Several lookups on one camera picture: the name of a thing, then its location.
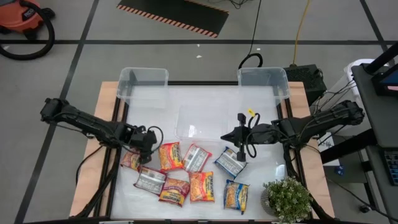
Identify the black cable bundle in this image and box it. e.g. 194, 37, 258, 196
310, 79, 357, 118

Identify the black monitor with blue screen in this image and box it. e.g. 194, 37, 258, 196
371, 63, 398, 97

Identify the black hanging power cable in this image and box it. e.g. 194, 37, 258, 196
238, 0, 264, 70

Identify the dark red beef noodle pack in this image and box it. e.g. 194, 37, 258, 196
119, 148, 144, 172
158, 177, 191, 208
133, 166, 168, 196

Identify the potted plant with striped pot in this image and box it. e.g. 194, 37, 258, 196
260, 175, 313, 224

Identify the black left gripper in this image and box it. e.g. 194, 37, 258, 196
124, 124, 159, 165

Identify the orange chicken noodle pack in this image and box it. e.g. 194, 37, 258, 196
188, 170, 215, 203
157, 141, 185, 172
182, 143, 213, 174

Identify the black equipment box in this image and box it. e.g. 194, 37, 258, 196
283, 63, 328, 106

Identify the white plastic container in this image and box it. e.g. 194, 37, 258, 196
343, 58, 376, 82

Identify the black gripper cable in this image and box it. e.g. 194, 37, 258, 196
244, 112, 262, 159
146, 125, 165, 154

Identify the black aluminium beam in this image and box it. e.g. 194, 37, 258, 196
320, 128, 379, 165
363, 42, 398, 75

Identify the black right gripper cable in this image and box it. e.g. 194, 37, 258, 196
244, 112, 262, 159

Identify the orange shop vacuum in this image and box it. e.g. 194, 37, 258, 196
0, 0, 56, 34

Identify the blue soy sauce noodle pack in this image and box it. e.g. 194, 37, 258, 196
223, 179, 250, 215
213, 146, 248, 180

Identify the black hazard-striped floor mat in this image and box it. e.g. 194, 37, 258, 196
116, 0, 230, 39

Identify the red shop vacuum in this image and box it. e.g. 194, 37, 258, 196
0, 0, 56, 61

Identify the yellow hanging power cable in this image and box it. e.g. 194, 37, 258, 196
292, 0, 312, 65

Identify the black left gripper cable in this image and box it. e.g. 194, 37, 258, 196
146, 125, 165, 154

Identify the grey equipment cart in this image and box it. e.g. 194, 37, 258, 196
351, 63, 398, 218

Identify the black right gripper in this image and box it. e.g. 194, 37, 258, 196
220, 113, 276, 162

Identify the black keyboard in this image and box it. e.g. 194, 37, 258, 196
382, 149, 398, 187

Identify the white paper sheet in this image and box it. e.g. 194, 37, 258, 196
317, 132, 341, 167

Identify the light wooden base board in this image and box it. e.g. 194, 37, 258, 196
68, 81, 336, 218

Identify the clear plastic bin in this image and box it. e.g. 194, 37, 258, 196
237, 67, 290, 106
116, 67, 170, 108
174, 104, 229, 142

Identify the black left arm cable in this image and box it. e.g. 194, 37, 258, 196
75, 144, 105, 187

